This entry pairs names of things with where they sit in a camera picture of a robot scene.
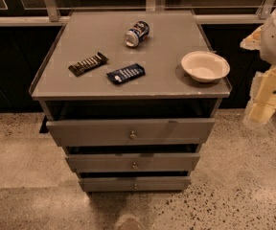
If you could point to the blue soda can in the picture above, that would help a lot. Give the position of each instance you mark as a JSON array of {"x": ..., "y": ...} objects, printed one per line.
[{"x": 137, "y": 34}]

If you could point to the grey drawer cabinet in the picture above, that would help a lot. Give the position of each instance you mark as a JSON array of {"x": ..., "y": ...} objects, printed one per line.
[{"x": 165, "y": 92}]

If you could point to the white paper bowl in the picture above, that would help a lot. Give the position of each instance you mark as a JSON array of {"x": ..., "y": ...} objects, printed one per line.
[{"x": 205, "y": 66}]

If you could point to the grey drawer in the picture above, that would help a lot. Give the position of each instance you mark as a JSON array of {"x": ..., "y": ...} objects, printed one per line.
[
  {"x": 130, "y": 132},
  {"x": 132, "y": 162},
  {"x": 135, "y": 184}
]

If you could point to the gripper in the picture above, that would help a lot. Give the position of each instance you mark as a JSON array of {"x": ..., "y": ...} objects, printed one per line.
[{"x": 264, "y": 102}]

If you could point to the blue snack bar wrapper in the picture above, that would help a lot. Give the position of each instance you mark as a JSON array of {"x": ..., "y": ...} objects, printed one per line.
[{"x": 126, "y": 74}]

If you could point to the metal railing frame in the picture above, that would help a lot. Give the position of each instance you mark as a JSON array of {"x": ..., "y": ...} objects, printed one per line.
[{"x": 19, "y": 13}]

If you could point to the grey bottom drawer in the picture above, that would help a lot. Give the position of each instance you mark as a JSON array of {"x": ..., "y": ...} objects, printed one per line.
[{"x": 135, "y": 184}]

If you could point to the grey top drawer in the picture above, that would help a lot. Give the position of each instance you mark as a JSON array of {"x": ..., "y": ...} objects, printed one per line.
[{"x": 130, "y": 132}]

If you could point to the brown snack bar wrapper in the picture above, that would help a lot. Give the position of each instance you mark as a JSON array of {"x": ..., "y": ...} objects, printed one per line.
[{"x": 81, "y": 67}]

